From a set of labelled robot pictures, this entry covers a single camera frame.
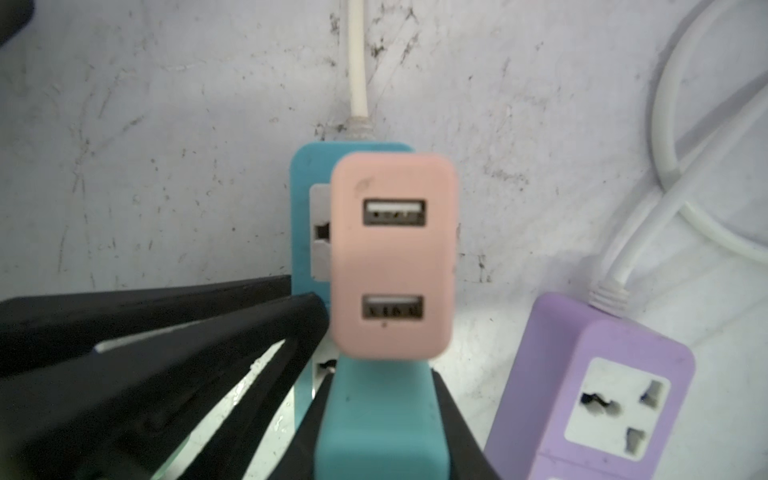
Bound white power strip cable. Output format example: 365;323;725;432
344;0;374;142

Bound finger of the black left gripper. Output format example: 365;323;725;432
1;294;329;479
1;275;291;377

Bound purple power strip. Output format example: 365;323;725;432
484;293;696;479

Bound green plug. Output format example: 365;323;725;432
313;356;450;480

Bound pink plug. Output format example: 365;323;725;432
330;152;459;360

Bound teal power strip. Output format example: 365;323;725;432
289;141;415;430

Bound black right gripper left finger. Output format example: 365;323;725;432
268;374;334;480

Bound white purple strip cable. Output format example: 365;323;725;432
587;0;768;316

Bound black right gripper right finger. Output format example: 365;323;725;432
432;370;500;480

